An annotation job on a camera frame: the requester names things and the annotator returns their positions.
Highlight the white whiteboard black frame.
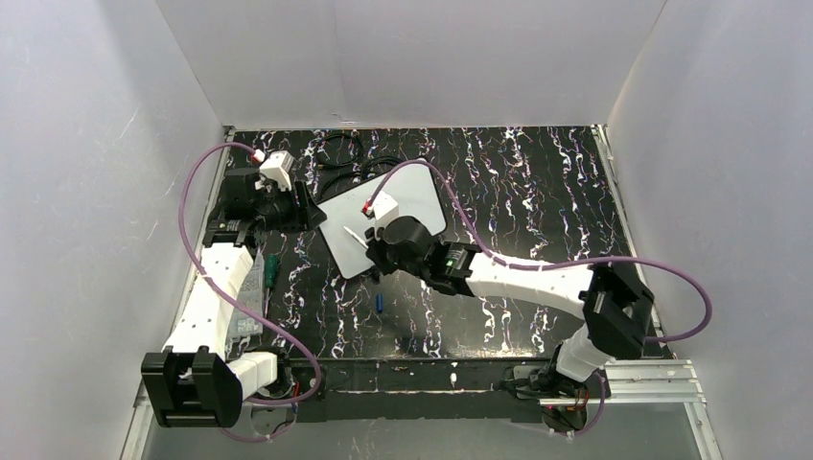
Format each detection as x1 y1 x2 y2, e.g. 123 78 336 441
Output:
317 163 448 279

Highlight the white whiteboard marker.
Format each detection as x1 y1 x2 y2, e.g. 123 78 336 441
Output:
342 226 368 249

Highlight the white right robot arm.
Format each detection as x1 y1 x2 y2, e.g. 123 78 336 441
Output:
364 217 654 388

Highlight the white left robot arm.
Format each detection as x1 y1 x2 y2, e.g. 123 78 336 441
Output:
141 168 327 428

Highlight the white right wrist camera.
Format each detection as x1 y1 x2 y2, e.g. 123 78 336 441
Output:
361 192 399 220

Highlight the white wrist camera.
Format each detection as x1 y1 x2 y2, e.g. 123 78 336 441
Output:
252 149 293 192
361 192 399 220

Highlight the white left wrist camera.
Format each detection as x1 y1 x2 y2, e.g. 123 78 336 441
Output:
252 149 293 192

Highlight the green handled screwdriver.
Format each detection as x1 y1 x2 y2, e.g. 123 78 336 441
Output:
264 254 280 315

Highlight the black coiled cable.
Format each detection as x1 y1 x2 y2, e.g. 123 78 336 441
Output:
315 130 366 170

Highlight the aluminium table edge rail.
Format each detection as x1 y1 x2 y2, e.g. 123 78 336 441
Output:
591 124 665 337

